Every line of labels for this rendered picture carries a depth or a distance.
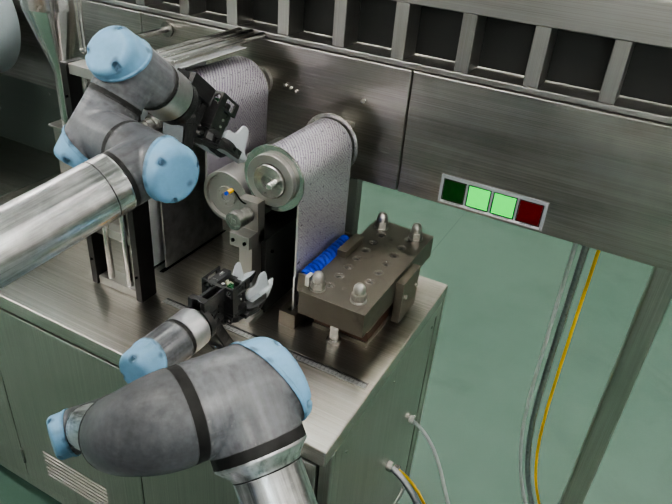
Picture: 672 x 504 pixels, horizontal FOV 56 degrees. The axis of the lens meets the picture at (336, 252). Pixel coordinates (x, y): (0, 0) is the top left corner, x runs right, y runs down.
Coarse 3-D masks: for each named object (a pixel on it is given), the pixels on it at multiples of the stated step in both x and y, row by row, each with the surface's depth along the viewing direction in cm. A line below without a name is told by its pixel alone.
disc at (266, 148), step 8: (264, 144) 131; (256, 152) 132; (264, 152) 131; (272, 152) 130; (280, 152) 129; (248, 160) 134; (288, 160) 129; (296, 168) 129; (296, 176) 130; (248, 184) 137; (296, 192) 132; (296, 200) 133; (272, 208) 137; (280, 208) 136; (288, 208) 135
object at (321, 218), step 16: (320, 192) 141; (336, 192) 149; (304, 208) 136; (320, 208) 144; (336, 208) 152; (304, 224) 139; (320, 224) 146; (336, 224) 155; (304, 240) 141; (320, 240) 149; (304, 256) 144
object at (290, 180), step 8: (256, 160) 131; (264, 160) 130; (272, 160) 129; (280, 160) 129; (248, 168) 133; (280, 168) 129; (288, 168) 129; (248, 176) 134; (288, 176) 129; (288, 184) 130; (296, 184) 131; (256, 192) 135; (288, 192) 131; (272, 200) 134; (280, 200) 133; (288, 200) 132
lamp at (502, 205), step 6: (498, 198) 145; (504, 198) 144; (510, 198) 143; (492, 204) 146; (498, 204) 145; (504, 204) 145; (510, 204) 144; (492, 210) 147; (498, 210) 146; (504, 210) 145; (510, 210) 145; (510, 216) 145
